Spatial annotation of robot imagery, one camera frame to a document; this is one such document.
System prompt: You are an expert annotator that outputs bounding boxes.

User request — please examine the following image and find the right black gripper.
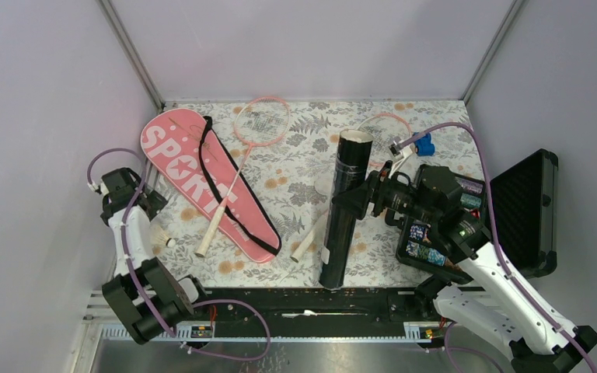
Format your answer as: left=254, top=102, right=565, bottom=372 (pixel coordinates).
left=332, top=160, right=439, bottom=225

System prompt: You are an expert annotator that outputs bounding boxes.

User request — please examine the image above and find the black shuttlecock tube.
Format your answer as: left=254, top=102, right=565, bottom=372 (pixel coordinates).
left=319, top=129, right=373, bottom=290

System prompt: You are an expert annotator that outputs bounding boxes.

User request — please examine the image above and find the white tube lid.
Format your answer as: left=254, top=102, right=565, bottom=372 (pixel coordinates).
left=314, top=176, right=334, bottom=197

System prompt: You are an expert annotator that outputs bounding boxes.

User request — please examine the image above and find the pink racket bag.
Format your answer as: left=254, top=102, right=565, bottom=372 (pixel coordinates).
left=140, top=108, right=282, bottom=263

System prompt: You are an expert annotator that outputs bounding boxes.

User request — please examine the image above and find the pink badminton racket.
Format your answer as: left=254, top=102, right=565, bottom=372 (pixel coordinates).
left=290, top=113, right=413, bottom=263
left=194, top=96, right=291, bottom=258

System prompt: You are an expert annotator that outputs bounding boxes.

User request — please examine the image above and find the white shuttlecock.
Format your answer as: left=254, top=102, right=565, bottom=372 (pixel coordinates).
left=150, top=224, right=176, bottom=248

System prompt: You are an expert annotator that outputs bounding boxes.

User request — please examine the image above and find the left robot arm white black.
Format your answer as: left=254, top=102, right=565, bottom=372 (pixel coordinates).
left=99, top=168, right=210, bottom=344

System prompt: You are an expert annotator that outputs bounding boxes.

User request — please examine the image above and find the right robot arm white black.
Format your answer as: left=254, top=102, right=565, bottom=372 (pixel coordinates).
left=332, top=166, right=597, bottom=372

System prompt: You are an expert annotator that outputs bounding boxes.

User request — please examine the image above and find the blue toy car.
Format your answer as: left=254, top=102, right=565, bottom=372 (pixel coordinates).
left=414, top=134, right=435, bottom=157

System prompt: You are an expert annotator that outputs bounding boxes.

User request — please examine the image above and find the black poker chip case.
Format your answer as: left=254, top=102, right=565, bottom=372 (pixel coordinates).
left=386, top=149, right=558, bottom=284

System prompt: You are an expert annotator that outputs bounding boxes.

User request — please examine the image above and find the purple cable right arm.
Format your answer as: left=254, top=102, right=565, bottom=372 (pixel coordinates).
left=391, top=122, right=597, bottom=373

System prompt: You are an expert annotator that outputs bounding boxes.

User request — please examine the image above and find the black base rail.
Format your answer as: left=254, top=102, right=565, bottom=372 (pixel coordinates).
left=189, top=288, right=445, bottom=337

